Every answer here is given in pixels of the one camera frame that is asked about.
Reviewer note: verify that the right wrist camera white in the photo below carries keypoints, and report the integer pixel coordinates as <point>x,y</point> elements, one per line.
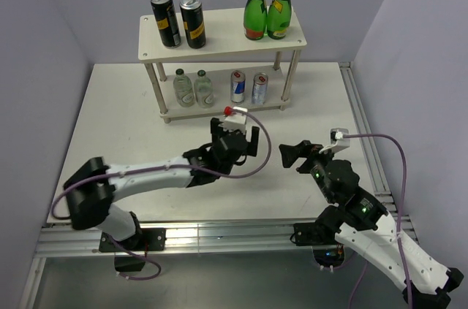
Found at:
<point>338,141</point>

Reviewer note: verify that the black can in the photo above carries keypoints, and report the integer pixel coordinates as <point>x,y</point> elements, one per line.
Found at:
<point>192,16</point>
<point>166,22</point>

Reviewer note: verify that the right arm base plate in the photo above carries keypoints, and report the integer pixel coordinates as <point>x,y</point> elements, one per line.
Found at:
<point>327,252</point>

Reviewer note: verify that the green bottle yellow label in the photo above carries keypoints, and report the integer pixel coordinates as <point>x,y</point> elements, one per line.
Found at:
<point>279,17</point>

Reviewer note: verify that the white two-tier shelf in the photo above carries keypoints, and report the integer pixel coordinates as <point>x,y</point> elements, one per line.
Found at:
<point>225,38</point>

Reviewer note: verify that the black can front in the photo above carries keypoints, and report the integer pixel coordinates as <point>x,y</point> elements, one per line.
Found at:
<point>166,22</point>

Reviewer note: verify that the green bottle red label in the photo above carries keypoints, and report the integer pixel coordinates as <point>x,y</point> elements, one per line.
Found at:
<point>255,19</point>

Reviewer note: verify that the blue silver can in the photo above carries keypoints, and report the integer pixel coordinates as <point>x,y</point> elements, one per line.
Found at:
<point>259,88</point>
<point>237,86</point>

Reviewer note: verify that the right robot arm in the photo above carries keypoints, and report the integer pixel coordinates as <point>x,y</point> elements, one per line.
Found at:
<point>356,219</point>

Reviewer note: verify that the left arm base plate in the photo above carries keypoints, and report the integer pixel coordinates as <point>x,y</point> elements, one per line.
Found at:
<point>151,239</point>

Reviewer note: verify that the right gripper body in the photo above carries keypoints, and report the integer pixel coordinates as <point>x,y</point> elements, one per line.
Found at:
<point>316,160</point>

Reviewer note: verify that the clear Chang bottle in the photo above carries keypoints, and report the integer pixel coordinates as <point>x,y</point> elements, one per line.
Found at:
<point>183,89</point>
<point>204,90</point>

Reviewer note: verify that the aluminium rail frame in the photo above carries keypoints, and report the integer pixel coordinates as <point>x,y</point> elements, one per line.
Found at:
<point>208,236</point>

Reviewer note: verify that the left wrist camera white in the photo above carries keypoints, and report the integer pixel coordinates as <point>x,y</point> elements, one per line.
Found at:
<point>235,119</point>

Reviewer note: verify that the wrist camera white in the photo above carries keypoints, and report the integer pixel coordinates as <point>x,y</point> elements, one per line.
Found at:
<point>338,141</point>
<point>235,119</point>

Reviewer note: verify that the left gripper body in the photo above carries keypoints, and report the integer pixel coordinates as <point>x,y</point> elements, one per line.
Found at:
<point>226,169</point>

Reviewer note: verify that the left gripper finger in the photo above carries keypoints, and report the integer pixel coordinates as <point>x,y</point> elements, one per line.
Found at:
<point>216,128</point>
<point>252,146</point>

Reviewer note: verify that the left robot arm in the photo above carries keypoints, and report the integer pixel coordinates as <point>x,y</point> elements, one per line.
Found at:
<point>92,192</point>

